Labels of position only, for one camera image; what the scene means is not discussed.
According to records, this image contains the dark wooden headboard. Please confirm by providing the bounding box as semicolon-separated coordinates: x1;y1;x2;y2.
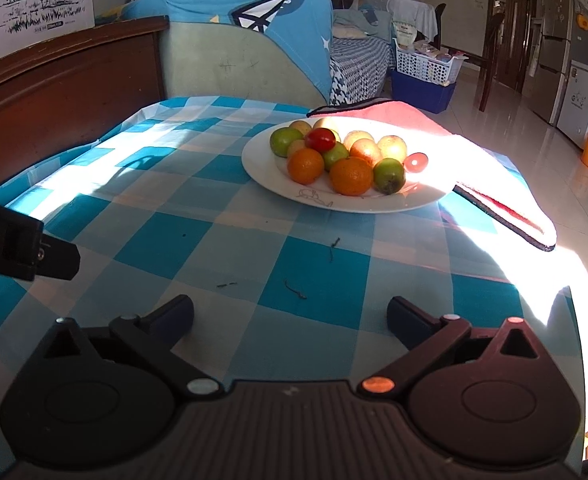
0;16;170;196

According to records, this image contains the orange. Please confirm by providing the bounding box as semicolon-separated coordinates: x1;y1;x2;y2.
329;156;374;196
287;147;325;185
350;138;382;167

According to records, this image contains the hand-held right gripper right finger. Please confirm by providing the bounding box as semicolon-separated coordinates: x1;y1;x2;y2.
357;296;556;399

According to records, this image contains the white perforated basket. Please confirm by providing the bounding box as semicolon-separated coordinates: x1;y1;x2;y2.
394;37;467;86

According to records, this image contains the blue printed cloth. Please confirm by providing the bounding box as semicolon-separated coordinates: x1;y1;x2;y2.
121;0;335;92

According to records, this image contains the blue storage bin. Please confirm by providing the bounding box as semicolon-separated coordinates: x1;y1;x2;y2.
390;69;457;115

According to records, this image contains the brown wooden door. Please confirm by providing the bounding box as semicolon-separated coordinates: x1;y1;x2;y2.
489;0;540;93

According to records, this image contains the silver refrigerator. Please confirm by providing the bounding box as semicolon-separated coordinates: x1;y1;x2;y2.
529;0;588;126

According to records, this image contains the white milk carton box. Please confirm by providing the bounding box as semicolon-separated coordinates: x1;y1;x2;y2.
0;0;96;73

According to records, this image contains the pale green armchair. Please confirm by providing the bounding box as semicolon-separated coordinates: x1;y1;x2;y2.
159;20;325;106

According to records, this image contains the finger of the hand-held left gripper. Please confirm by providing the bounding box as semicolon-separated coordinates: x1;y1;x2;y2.
38;236;81;281

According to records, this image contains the white food bag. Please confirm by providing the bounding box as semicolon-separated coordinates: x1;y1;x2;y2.
393;20;419;52

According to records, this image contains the pink towel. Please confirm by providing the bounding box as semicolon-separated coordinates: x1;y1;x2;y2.
306;99;557;252

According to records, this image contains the small white freezer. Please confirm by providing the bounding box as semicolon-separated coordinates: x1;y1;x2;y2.
556;60;588;148

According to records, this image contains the white cloth covered table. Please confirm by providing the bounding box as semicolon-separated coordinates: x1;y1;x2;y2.
369;0;437;43

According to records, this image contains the dark wooden chair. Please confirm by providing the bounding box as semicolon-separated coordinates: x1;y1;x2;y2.
478;12;506;112

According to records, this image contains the blue patterned bed cover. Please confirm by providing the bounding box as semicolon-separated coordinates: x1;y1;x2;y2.
329;35;393;103

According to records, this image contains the blue white checkered tablecloth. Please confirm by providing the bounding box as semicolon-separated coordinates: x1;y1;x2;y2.
0;95;582;480

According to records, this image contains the white plate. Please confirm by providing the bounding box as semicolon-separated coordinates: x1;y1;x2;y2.
241;119;454;214

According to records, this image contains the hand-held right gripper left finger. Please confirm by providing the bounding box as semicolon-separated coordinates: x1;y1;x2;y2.
35;294;225;402

